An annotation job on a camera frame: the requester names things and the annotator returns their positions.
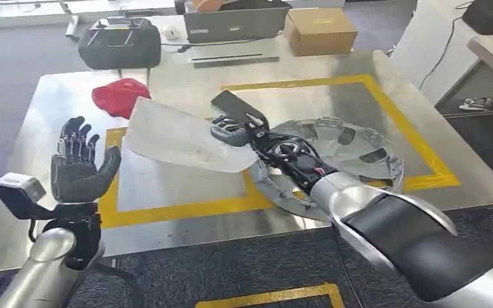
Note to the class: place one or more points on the orange object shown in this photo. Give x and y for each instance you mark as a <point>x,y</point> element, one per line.
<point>208,5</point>

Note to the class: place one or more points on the long white table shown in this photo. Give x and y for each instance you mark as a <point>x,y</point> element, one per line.
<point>17,19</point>

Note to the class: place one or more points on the grey laptop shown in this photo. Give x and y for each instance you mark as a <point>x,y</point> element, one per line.
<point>233,25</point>

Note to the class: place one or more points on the yellow floor tape outline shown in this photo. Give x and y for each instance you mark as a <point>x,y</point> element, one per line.
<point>272,293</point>

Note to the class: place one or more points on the white curved plastic panel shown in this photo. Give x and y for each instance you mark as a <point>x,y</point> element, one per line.
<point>170,136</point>

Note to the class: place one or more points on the red cloth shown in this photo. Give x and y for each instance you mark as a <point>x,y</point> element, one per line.
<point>119,97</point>

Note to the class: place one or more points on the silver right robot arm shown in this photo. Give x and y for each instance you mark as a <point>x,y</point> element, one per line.
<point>399,238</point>

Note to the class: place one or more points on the brown cardboard box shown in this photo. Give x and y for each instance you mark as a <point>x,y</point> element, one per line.
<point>319,34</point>

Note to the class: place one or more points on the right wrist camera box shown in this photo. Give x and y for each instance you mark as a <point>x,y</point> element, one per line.
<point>236,106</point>

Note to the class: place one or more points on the silver wheel hubcap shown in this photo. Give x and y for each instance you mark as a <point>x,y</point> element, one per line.
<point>357,144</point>

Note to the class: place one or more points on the white computer mouse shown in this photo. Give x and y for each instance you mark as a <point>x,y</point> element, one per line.
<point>171,32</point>

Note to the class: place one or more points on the grey white shoes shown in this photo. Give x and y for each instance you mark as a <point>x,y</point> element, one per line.
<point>484,104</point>

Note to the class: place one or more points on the black carry bag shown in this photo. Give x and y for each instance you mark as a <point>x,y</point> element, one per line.
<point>119,46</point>

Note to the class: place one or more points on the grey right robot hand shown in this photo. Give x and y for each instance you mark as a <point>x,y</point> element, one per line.
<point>233,135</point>

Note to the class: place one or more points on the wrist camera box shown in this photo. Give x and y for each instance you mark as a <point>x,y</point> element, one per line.
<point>236,106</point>
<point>19,187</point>

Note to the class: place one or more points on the white flat laptop stand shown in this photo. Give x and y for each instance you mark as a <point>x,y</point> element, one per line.
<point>233,55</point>

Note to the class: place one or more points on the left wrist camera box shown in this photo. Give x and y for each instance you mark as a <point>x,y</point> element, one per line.
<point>19,187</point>

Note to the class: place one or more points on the white side desk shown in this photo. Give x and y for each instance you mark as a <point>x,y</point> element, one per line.
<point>425,51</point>

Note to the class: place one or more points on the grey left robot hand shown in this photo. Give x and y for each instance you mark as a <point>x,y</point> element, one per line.
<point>76,178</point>

